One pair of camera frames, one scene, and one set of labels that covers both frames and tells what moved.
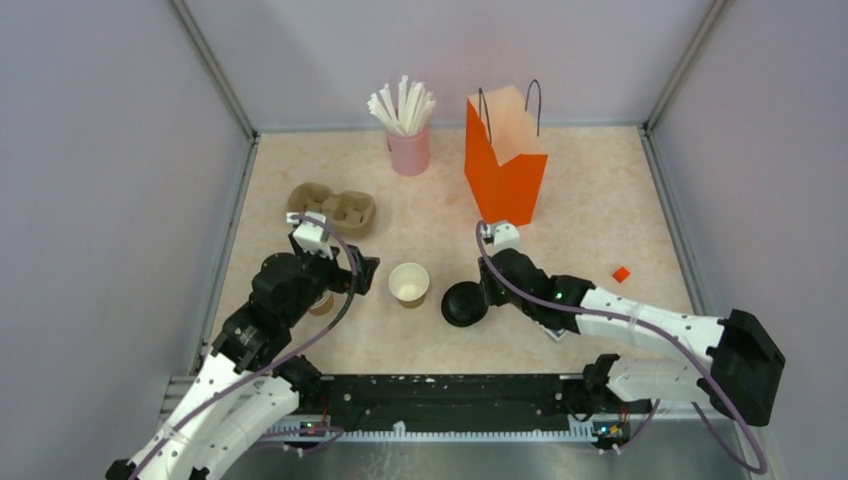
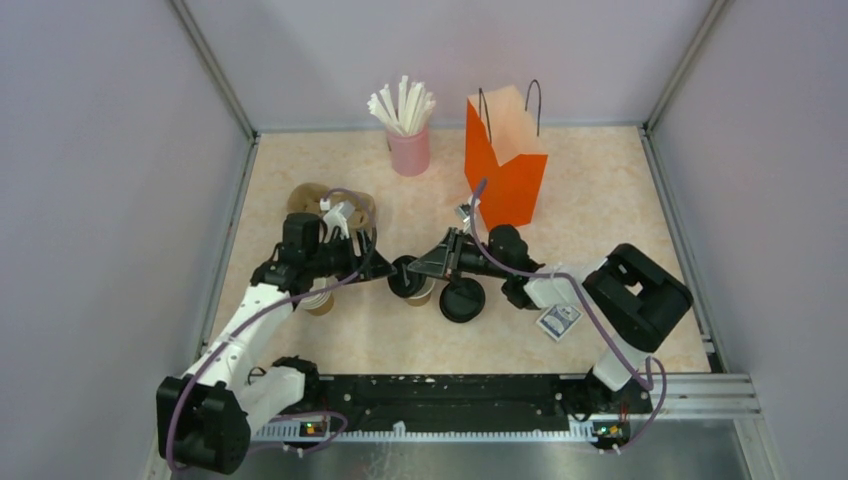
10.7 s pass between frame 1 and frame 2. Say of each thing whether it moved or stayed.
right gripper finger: moved
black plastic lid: stayed
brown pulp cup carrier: stayed
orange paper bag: stayed
